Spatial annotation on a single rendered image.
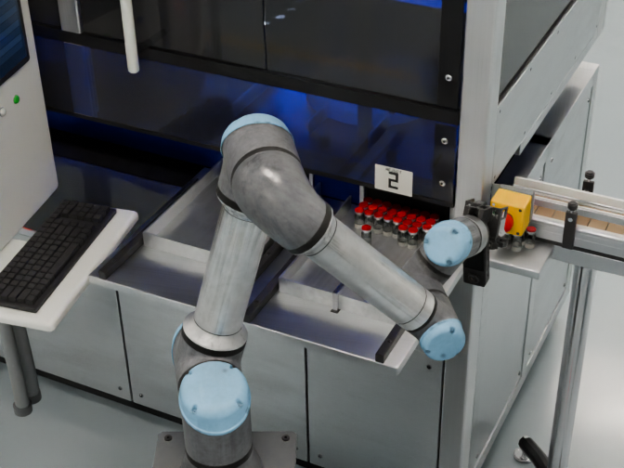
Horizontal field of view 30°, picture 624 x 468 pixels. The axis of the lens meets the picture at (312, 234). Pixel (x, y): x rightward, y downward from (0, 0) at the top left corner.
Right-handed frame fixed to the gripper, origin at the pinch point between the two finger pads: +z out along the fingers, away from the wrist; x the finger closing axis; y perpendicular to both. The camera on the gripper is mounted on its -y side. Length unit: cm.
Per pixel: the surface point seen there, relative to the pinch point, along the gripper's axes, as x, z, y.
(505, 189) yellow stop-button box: 2.2, 10.4, 7.5
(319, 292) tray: 28.9, -13.9, -17.7
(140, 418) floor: 103, 53, -86
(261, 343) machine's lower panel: 59, 31, -46
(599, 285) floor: 0, 159, -37
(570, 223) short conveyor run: -10.8, 18.7, 2.6
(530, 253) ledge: -4.0, 18.3, -5.5
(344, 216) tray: 37.4, 14.5, -7.0
